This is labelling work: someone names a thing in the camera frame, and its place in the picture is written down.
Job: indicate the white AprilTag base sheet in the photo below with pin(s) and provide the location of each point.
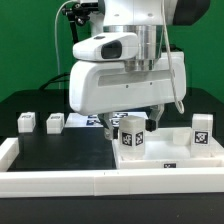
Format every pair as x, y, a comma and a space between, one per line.
76, 120

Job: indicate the white U-shaped obstacle fence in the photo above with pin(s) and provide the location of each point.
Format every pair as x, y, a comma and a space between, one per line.
103, 182

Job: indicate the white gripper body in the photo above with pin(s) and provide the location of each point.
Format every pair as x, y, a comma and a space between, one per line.
97, 88

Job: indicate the white square tabletop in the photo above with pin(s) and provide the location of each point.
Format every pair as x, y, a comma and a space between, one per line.
170, 148

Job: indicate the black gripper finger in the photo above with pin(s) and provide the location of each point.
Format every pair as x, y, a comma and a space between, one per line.
153, 116
110, 133

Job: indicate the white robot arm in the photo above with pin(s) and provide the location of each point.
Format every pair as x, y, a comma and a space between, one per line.
128, 64

